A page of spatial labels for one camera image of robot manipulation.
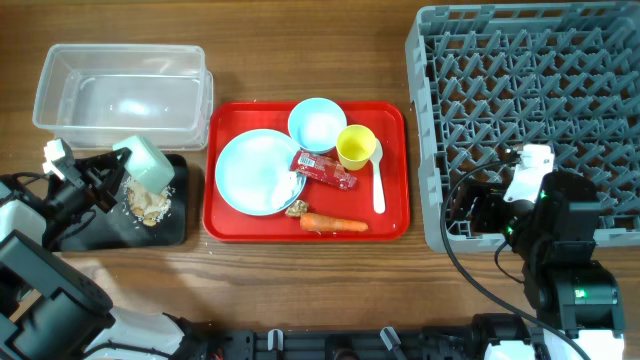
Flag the white plastic spoon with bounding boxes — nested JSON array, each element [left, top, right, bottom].
[[369, 140, 386, 214]]

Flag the rice and food leftovers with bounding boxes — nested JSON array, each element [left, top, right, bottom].
[[123, 177, 175, 228]]

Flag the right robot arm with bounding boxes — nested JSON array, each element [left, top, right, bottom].
[[456, 171, 625, 359]]

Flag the clear plastic bin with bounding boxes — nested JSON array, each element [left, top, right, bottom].
[[32, 44, 214, 151]]

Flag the pale green bowl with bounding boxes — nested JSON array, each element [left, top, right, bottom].
[[112, 135, 175, 194]]

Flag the black waste tray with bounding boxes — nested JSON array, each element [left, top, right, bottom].
[[52, 154, 189, 252]]

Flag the white tissue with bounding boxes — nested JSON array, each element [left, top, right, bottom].
[[271, 171, 298, 208]]

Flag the red serving tray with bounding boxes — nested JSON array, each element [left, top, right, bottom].
[[202, 101, 410, 243]]

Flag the light blue plate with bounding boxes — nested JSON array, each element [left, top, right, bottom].
[[215, 129, 306, 216]]

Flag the light blue bowl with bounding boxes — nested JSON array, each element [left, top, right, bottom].
[[287, 97, 347, 154]]

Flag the grey dishwasher rack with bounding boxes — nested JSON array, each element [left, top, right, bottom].
[[405, 1, 639, 253]]

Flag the brown food scrap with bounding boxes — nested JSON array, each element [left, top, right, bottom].
[[285, 199, 309, 218]]

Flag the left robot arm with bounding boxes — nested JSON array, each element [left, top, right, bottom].
[[1, 148, 208, 359]]

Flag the red snack wrapper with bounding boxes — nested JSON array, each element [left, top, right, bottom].
[[290, 150, 357, 190]]

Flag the orange carrot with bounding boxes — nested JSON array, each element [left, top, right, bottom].
[[300, 213, 368, 232]]

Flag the yellow plastic cup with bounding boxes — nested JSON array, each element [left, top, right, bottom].
[[336, 125, 376, 171]]

